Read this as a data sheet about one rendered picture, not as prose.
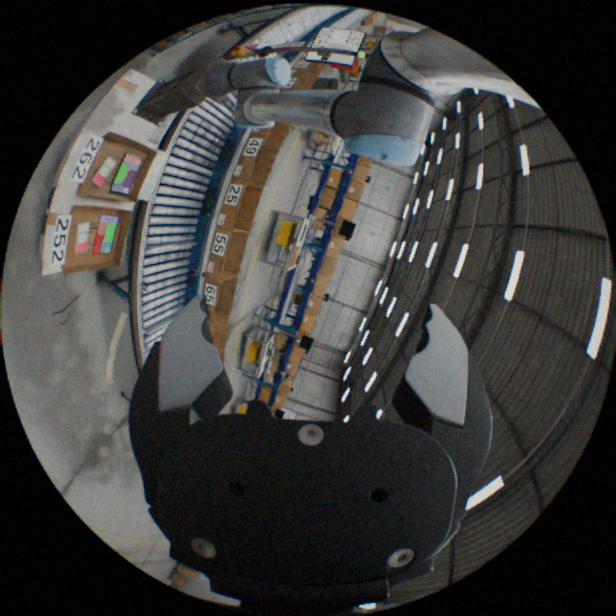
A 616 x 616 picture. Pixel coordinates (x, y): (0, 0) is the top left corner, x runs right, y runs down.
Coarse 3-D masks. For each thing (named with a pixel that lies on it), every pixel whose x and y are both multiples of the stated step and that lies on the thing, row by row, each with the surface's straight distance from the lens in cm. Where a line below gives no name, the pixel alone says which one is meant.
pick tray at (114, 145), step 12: (108, 132) 108; (108, 144) 116; (120, 144) 119; (132, 144) 118; (96, 156) 114; (108, 156) 116; (120, 156) 119; (144, 156) 127; (96, 168) 114; (144, 168) 123; (84, 180) 112; (108, 180) 116; (144, 180) 117; (84, 192) 112; (96, 192) 114; (108, 192) 117; (132, 192) 123
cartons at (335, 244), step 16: (368, 160) 647; (336, 176) 598; (336, 192) 604; (352, 192) 608; (320, 208) 577; (352, 208) 599; (320, 224) 571; (336, 240) 588; (336, 256) 590; (320, 272) 598; (320, 288) 607; (320, 304) 618; (304, 320) 641; (272, 368) 724; (288, 368) 733; (288, 384) 788
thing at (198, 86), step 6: (216, 60) 99; (222, 60) 102; (210, 66) 96; (204, 72) 94; (198, 78) 104; (204, 78) 93; (192, 84) 104; (198, 84) 90; (204, 84) 92; (192, 90) 104; (198, 90) 90; (204, 90) 92; (210, 96) 95; (216, 96) 98; (222, 96) 101; (216, 102) 99; (222, 102) 101
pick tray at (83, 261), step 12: (72, 216) 111; (84, 216) 113; (96, 216) 115; (120, 216) 122; (72, 228) 111; (96, 228) 116; (120, 228) 123; (72, 240) 112; (120, 240) 120; (72, 252) 113; (84, 252) 116; (120, 252) 119; (72, 264) 115; (84, 264) 118; (96, 264) 118; (108, 264) 119; (120, 264) 118
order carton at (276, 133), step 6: (276, 126) 210; (282, 126) 208; (288, 126) 206; (252, 132) 179; (258, 132) 176; (264, 132) 174; (270, 132) 208; (276, 132) 206; (282, 132) 204; (270, 138) 204; (276, 138) 202; (282, 138) 200; (276, 144) 198
